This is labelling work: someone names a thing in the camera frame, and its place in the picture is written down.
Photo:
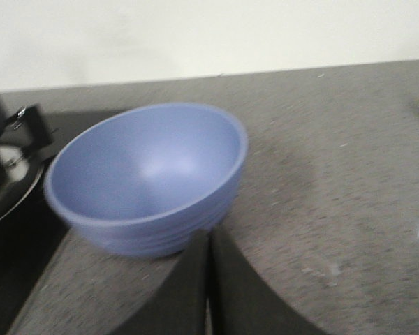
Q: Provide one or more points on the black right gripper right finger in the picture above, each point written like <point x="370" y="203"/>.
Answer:
<point x="241" y="302"/>

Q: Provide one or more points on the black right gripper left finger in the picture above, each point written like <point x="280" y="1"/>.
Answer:
<point x="179" y="304"/>

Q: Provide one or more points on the blue ribbed bowl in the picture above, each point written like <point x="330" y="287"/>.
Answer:
<point x="141" y="182"/>

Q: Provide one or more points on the black metal pot support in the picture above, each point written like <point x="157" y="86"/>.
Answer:
<point x="24" y="134"/>

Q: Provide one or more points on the black glass gas stove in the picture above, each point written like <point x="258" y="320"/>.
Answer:
<point x="31" y="234"/>

